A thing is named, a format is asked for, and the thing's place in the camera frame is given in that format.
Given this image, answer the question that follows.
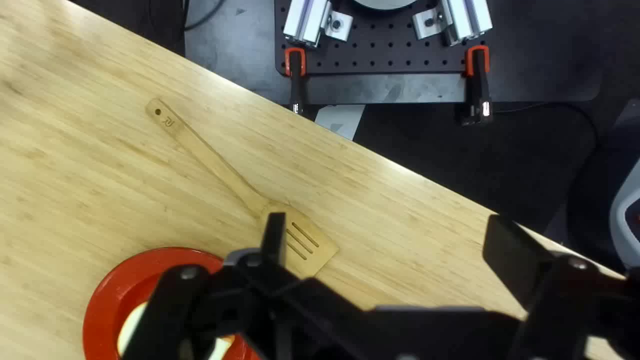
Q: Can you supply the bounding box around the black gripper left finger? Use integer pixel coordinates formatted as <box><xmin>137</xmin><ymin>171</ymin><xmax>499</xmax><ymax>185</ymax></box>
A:
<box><xmin>122</xmin><ymin>209</ymin><xmax>377</xmax><ymax>360</ymax></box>

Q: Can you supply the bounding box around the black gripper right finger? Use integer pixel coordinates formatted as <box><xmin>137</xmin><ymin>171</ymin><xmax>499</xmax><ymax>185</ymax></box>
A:
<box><xmin>480</xmin><ymin>214</ymin><xmax>640</xmax><ymax>360</ymax></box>

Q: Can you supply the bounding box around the red round plate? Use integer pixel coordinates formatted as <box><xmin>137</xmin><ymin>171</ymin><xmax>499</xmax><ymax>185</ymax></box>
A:
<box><xmin>82</xmin><ymin>246</ymin><xmax>262</xmax><ymax>360</ymax></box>

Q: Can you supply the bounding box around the grey office chair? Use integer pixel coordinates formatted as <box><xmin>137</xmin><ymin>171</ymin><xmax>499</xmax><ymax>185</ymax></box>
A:
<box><xmin>608</xmin><ymin>98</ymin><xmax>640</xmax><ymax>267</ymax></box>

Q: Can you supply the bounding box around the wooden slotted spatula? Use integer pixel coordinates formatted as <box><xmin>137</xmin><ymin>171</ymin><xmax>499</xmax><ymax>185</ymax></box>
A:
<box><xmin>144</xmin><ymin>95</ymin><xmax>340</xmax><ymax>279</ymax></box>

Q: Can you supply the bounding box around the orange black clamp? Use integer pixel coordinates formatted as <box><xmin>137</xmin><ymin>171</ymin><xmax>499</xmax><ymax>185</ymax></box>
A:
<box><xmin>282</xmin><ymin>46</ymin><xmax>310</xmax><ymax>115</ymax></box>
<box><xmin>459</xmin><ymin>44</ymin><xmax>496</xmax><ymax>127</ymax></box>

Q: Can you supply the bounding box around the aluminium extrusion bracket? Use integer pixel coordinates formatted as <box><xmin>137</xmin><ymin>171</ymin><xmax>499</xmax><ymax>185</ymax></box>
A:
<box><xmin>282</xmin><ymin>0</ymin><xmax>356</xmax><ymax>47</ymax></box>
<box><xmin>411</xmin><ymin>0</ymin><xmax>496</xmax><ymax>47</ymax></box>

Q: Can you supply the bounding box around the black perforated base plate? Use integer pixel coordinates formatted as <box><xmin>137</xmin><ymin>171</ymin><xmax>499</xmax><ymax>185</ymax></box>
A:
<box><xmin>275</xmin><ymin>0</ymin><xmax>496</xmax><ymax>76</ymax></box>

